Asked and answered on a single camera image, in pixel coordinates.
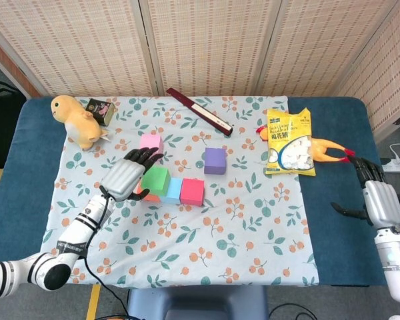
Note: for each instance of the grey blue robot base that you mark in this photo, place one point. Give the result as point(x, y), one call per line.
point(196, 303)

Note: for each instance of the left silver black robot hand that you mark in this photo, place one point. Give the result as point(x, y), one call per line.
point(123, 178)

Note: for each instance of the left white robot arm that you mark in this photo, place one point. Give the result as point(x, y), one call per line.
point(73, 236)

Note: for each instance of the pink foam cube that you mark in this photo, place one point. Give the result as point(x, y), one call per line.
point(150, 141)

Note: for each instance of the woven folding screen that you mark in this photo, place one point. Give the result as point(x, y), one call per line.
point(203, 43)

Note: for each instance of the light blue foam cube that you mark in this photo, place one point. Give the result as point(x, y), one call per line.
point(173, 191)

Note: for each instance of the red foam cube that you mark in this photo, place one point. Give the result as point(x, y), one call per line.
point(192, 191)

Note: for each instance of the black chair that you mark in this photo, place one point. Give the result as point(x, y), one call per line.
point(3, 123)

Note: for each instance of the orange foam cube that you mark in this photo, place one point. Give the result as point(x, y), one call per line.
point(150, 197)

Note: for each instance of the floral patterned tablecloth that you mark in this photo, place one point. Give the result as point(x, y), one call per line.
point(203, 246)

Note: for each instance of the dark red folded fan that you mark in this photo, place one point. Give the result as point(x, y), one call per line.
point(200, 111)

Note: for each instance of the green foam cube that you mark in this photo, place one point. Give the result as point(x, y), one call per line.
point(156, 180)

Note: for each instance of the yellow rubber chicken toy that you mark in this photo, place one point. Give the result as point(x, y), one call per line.
point(326, 151)

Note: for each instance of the dark rectangular food tin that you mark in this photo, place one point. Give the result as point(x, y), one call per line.
point(101, 111)

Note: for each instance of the yellow marshmallow bag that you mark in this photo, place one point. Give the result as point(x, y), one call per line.
point(286, 133)

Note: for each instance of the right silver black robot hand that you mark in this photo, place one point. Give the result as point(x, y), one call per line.
point(383, 203)

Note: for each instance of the yellow plush animal toy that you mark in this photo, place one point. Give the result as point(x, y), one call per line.
point(76, 123)

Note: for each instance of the purple foam cube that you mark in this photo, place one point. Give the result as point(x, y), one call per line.
point(215, 161)

